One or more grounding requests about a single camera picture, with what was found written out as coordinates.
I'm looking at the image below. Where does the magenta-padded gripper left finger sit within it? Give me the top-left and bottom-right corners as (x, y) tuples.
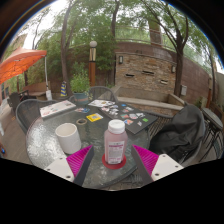
(44, 144), (95, 187)

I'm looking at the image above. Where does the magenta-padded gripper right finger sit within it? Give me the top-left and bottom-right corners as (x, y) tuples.
(129, 144), (184, 187)

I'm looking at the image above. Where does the pink drink bottle white cap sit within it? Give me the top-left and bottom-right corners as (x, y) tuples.
(103, 119), (129, 165)

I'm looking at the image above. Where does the white mug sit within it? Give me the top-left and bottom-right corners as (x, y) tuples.
(54, 122), (83, 155)

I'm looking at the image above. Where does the black jacket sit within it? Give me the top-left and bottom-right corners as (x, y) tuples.
(148, 104), (205, 161)

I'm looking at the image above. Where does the grey laptop with stickers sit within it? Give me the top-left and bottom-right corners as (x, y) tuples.
(39, 99), (77, 119)

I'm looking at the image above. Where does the yellow card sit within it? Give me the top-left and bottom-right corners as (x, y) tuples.
(85, 112), (104, 123)

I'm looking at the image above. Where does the small colourful card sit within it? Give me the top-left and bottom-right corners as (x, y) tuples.
(74, 106), (91, 114)

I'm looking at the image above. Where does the black laptop with stickers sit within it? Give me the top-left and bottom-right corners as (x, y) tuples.
(98, 101), (159, 135)

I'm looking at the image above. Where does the dark round side table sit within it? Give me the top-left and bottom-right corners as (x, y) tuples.
(201, 107), (224, 158)

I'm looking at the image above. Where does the white sticker booklet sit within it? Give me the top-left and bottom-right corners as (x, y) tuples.
(87, 99), (116, 108)

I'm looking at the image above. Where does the blue yellow striped cone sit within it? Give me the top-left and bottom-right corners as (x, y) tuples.
(59, 80), (69, 98)

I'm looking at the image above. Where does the grey electrical box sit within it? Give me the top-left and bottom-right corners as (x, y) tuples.
(180, 84), (188, 97)

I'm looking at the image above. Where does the dark wicker chair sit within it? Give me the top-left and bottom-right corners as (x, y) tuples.
(7, 90), (31, 113)

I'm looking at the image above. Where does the wooden bench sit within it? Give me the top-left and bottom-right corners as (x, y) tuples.
(21, 80), (51, 98)

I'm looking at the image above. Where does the green potted plant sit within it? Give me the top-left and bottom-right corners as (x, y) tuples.
(69, 71), (91, 103)

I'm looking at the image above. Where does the orange patio umbrella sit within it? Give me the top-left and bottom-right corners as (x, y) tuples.
(0, 46), (54, 101)

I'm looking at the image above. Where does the stone fountain wall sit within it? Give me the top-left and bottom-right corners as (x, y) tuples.
(114, 51), (178, 96)

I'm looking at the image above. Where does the brown globe lamp post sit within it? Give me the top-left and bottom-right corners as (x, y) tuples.
(88, 40), (98, 88)

